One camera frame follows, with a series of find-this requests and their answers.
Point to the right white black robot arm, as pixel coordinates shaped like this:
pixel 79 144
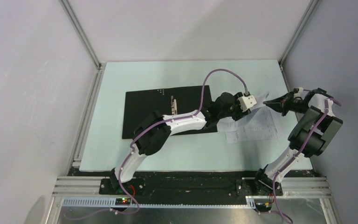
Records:
pixel 310 137

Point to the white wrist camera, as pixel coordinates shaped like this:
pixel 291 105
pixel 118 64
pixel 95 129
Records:
pixel 247 102
pixel 297 92

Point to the left small controller board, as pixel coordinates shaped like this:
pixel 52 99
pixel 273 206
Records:
pixel 123 201

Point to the right small controller board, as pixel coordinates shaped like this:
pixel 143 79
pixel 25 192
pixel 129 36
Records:
pixel 263 207

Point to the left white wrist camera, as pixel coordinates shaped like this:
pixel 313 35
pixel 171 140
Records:
pixel 247 102

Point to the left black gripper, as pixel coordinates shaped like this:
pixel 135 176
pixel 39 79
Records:
pixel 240 113

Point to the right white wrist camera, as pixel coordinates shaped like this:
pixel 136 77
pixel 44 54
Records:
pixel 297 92

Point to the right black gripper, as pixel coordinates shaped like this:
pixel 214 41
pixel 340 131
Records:
pixel 280 104

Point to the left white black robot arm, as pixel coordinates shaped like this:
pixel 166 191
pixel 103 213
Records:
pixel 153 132

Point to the aluminium corner post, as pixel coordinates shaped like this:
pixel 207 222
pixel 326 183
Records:
pixel 306 17
pixel 69 11

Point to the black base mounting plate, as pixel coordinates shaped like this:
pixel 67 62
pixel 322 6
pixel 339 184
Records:
pixel 193 188

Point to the printed paper sheets stack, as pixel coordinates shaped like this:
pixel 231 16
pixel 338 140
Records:
pixel 261 124

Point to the aluminium frame rails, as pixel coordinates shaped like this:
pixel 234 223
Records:
pixel 293 188

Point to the red black folder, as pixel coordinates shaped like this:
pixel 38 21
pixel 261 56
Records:
pixel 139 104

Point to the small controller board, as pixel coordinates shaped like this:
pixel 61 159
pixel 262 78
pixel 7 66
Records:
pixel 263 207
pixel 123 201

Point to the left aluminium corner post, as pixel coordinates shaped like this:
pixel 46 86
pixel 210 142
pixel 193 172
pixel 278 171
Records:
pixel 69 11

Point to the right aluminium corner post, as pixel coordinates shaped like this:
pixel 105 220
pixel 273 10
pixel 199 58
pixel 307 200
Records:
pixel 306 17

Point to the white slotted cable duct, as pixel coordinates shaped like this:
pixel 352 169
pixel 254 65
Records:
pixel 113 202

